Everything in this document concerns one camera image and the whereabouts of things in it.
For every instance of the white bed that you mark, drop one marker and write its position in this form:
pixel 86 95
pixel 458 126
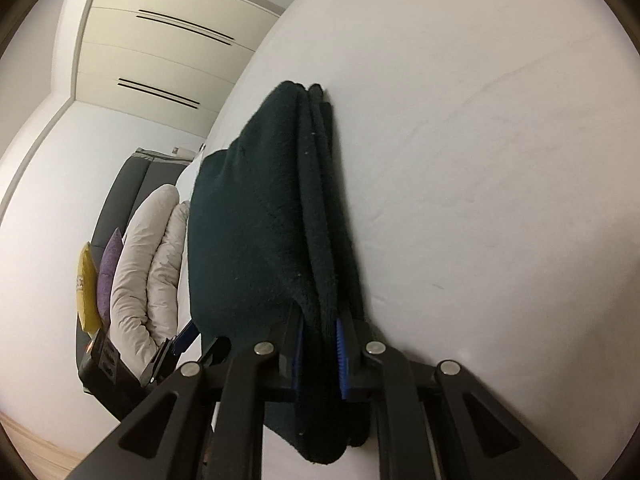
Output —
pixel 475 160

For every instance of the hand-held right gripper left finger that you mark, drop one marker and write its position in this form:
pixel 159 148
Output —
pixel 298 360

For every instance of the yellow cushion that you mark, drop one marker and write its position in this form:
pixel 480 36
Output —
pixel 87 290

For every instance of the dark grey sofa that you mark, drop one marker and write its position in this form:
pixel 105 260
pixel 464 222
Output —
pixel 125 185

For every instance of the white folded duvet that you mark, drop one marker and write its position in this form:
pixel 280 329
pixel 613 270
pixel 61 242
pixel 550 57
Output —
pixel 135 260

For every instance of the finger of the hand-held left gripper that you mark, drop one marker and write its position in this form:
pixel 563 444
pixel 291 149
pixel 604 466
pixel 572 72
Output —
pixel 182 337
pixel 217 352

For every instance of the dark green fleece cloth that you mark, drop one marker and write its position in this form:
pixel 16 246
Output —
pixel 260 210

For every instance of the purple cushion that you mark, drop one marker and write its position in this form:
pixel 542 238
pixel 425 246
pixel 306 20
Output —
pixel 109 270

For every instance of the cream wardrobe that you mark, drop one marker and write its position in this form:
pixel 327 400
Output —
pixel 150 50

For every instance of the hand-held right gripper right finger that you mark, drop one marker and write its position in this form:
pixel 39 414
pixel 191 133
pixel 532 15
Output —
pixel 342 360

